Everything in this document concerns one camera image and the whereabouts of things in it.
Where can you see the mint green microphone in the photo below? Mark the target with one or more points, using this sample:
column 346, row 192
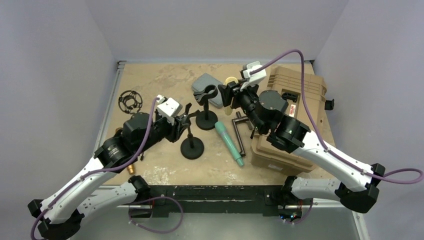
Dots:
column 223, row 132

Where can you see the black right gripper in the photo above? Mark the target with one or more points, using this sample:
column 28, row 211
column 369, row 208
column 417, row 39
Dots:
column 234, row 90

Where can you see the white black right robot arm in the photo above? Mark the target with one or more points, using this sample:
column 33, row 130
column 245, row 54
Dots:
column 353, row 184

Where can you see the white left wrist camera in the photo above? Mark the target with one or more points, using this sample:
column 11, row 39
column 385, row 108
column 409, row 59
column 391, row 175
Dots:
column 168, row 108

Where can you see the cream yellow microphone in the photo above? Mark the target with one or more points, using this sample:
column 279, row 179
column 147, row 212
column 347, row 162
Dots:
column 227, row 109

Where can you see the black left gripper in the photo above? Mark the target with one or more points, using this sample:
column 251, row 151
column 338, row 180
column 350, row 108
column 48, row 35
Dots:
column 175, row 130

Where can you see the black round-base stand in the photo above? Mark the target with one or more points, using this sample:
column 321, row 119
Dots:
column 206, row 119
column 192, row 147

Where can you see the black tripod shock-mount stand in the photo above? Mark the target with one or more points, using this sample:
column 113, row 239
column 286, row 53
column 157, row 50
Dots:
column 130, row 102

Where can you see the tan hard equipment case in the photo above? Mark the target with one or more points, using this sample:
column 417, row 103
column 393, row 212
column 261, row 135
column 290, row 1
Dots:
column 302, row 105

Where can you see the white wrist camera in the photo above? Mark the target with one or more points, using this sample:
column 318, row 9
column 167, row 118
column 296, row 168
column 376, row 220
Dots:
column 252, row 74
column 168, row 108

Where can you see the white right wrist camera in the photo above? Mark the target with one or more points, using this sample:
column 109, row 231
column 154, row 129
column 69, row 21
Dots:
column 252, row 74

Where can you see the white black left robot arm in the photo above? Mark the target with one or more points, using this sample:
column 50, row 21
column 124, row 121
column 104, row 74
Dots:
column 62, row 215

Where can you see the gold brown microphone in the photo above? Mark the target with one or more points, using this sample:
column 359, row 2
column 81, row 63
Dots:
column 130, row 168

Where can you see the dark metal door handle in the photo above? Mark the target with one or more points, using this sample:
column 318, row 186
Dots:
column 238, row 120

